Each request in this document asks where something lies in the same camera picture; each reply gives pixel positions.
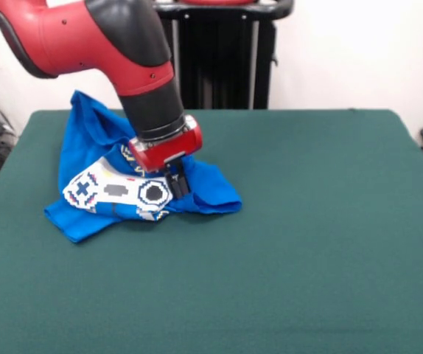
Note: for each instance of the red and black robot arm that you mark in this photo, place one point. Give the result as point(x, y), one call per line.
point(86, 37)

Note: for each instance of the blue game-controller print t-shirt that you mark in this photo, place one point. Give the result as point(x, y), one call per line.
point(79, 147)

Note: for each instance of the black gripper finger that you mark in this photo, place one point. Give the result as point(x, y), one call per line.
point(174, 186)
point(184, 180)

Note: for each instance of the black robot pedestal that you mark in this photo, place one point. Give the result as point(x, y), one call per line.
point(226, 55)

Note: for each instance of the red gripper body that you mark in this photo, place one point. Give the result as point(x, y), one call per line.
point(171, 149)

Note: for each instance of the dark green table cloth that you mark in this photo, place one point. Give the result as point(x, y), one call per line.
point(307, 258)

